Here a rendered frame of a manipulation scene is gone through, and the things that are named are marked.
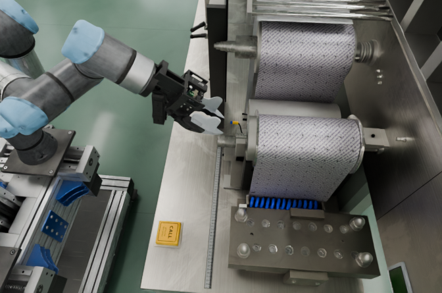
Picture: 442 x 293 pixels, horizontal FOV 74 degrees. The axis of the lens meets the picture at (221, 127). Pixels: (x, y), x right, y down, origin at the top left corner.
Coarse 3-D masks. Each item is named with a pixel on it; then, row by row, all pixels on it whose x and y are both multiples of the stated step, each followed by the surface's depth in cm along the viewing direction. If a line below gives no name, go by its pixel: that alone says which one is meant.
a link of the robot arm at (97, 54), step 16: (80, 32) 49; (96, 32) 51; (64, 48) 50; (80, 48) 50; (96, 48) 51; (112, 48) 52; (128, 48) 55; (80, 64) 52; (96, 64) 52; (112, 64) 53; (128, 64) 54; (112, 80) 55
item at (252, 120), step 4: (252, 116) 74; (248, 120) 76; (252, 120) 72; (256, 120) 72; (252, 124) 71; (256, 124) 71; (252, 128) 70; (256, 128) 70; (252, 132) 70; (256, 132) 70; (248, 136) 71; (252, 136) 70; (248, 140) 70; (252, 140) 70; (248, 144) 70; (252, 144) 70; (248, 148) 70; (252, 148) 70; (248, 152) 71; (252, 152) 71; (248, 156) 72; (252, 156) 72; (248, 160) 74; (252, 160) 74
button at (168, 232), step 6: (162, 222) 96; (168, 222) 96; (174, 222) 96; (162, 228) 94; (168, 228) 94; (174, 228) 94; (180, 228) 96; (162, 234) 93; (168, 234) 93; (174, 234) 93; (156, 240) 92; (162, 240) 92; (168, 240) 92; (174, 240) 92
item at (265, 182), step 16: (256, 176) 79; (272, 176) 79; (288, 176) 78; (304, 176) 77; (320, 176) 77; (336, 176) 76; (256, 192) 88; (272, 192) 87; (288, 192) 86; (304, 192) 85; (320, 192) 85
